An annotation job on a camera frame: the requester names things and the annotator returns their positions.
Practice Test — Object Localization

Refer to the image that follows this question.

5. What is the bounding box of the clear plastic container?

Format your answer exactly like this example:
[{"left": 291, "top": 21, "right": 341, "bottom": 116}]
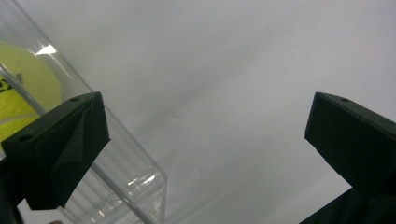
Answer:
[{"left": 0, "top": 0, "right": 169, "bottom": 224}]

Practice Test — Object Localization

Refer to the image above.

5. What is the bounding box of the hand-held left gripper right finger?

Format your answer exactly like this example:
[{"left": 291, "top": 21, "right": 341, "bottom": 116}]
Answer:
[{"left": 304, "top": 91, "right": 396, "bottom": 195}]

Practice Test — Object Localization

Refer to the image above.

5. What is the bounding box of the yellow tennis ball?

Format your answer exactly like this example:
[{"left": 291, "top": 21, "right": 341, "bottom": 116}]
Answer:
[{"left": 0, "top": 41, "right": 64, "bottom": 147}]

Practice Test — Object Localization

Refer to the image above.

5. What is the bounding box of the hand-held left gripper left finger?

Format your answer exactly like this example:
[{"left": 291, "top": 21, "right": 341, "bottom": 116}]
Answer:
[{"left": 0, "top": 91, "right": 111, "bottom": 211}]

